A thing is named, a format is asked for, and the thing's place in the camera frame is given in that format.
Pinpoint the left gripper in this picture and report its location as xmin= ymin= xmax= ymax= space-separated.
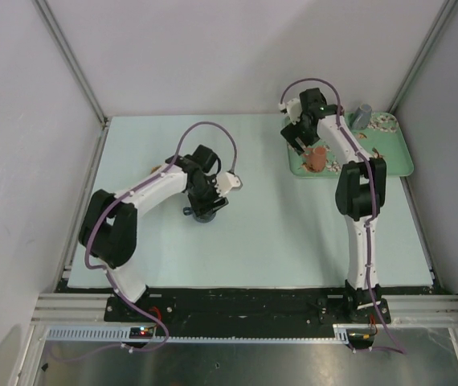
xmin=186 ymin=174 xmax=227 ymax=220

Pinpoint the pink mug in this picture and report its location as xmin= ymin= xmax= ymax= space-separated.
xmin=302 ymin=146 xmax=327 ymax=173

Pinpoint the dark blue mug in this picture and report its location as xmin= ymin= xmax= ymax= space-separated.
xmin=182 ymin=207 xmax=216 ymax=224

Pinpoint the grey-blue mug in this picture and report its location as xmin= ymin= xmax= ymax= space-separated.
xmin=350 ymin=104 xmax=373 ymax=131

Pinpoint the beige round mug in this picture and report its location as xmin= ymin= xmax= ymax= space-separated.
xmin=150 ymin=165 xmax=166 ymax=174

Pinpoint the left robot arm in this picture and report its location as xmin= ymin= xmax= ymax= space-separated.
xmin=78 ymin=145 xmax=242 ymax=321

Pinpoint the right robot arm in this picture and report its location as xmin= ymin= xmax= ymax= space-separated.
xmin=279 ymin=88 xmax=386 ymax=322

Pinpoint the green floral tray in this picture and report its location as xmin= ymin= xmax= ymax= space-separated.
xmin=287 ymin=112 xmax=414 ymax=179

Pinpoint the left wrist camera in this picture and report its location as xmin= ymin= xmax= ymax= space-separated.
xmin=215 ymin=171 xmax=243 ymax=197

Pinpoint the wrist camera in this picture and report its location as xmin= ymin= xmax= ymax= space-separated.
xmin=215 ymin=171 xmax=243 ymax=197
xmin=278 ymin=97 xmax=302 ymax=125

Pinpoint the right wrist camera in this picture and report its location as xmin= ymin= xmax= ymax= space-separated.
xmin=278 ymin=97 xmax=302 ymax=125

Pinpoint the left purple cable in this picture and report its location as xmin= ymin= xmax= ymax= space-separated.
xmin=84 ymin=121 xmax=239 ymax=361

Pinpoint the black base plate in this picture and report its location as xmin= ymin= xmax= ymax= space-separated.
xmin=104 ymin=287 xmax=391 ymax=339

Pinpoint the grey cable duct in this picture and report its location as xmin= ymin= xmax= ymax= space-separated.
xmin=47 ymin=326 xmax=349 ymax=344

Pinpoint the aluminium frame rail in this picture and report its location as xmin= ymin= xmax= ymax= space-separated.
xmin=31 ymin=294 xmax=458 ymax=328

